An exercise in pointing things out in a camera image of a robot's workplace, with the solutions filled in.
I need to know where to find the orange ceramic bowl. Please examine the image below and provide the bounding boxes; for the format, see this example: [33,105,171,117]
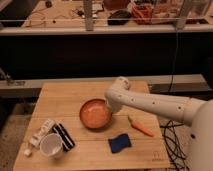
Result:
[79,99,112,129]

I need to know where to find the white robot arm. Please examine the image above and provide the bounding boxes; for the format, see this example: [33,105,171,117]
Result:
[105,77,213,171]

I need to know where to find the orange toy carrot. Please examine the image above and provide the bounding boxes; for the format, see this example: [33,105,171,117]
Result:
[128,117,154,137]

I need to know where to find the blue sponge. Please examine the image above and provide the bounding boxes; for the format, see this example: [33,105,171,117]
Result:
[108,133,132,153]

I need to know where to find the black white striped cloth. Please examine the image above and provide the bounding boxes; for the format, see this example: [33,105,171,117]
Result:
[52,123,75,152]

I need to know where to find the black object on bench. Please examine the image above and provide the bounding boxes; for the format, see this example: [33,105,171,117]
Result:
[107,10,131,26]

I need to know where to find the white plastic cup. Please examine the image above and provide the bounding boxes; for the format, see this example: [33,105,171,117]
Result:
[40,133,63,159]

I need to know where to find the orange box on bench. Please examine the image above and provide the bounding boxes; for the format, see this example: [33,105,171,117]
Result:
[132,5,152,25]

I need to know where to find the white tube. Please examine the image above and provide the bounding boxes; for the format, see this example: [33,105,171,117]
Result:
[24,119,56,157]

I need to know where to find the metal frame post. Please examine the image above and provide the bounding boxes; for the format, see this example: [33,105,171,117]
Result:
[175,0,194,30]
[83,0,93,31]

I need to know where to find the right metal frame post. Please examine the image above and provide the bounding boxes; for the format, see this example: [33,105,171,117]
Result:
[175,0,194,30]

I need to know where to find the metal clamp on rail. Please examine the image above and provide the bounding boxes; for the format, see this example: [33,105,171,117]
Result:
[0,67,25,86]

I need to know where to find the black cable bundle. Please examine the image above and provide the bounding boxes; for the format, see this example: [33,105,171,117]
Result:
[159,119,191,171]

